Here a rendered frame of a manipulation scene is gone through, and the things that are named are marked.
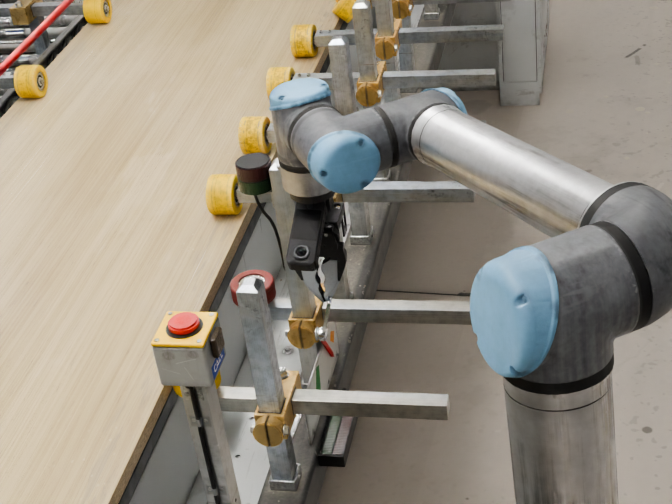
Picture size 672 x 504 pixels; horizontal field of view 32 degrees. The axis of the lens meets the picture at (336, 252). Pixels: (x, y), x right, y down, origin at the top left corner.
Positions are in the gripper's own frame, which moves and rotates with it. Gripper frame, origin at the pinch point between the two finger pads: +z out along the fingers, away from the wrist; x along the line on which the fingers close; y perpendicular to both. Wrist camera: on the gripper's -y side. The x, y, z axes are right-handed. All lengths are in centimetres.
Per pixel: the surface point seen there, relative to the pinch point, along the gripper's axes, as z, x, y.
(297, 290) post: 6.6, 7.6, 10.8
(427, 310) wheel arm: 13.4, -14.1, 15.0
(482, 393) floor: 100, -13, 94
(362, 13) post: -13, 7, 86
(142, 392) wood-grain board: 9.4, 28.3, -14.3
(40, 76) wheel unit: 6, 93, 98
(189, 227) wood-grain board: 10, 36, 36
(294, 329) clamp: 13.0, 8.4, 8.0
